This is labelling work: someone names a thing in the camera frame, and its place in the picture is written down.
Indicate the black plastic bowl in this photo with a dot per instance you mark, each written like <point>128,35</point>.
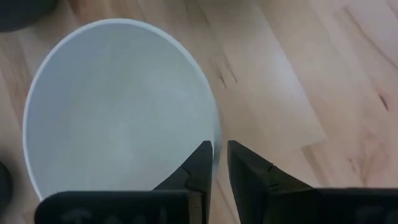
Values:
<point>21,12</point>

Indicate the white plastic bowl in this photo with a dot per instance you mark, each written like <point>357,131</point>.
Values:
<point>118,93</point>

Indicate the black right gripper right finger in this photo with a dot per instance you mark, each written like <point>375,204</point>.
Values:
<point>280,202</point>

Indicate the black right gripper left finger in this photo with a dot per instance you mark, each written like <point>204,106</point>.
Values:
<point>124,208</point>

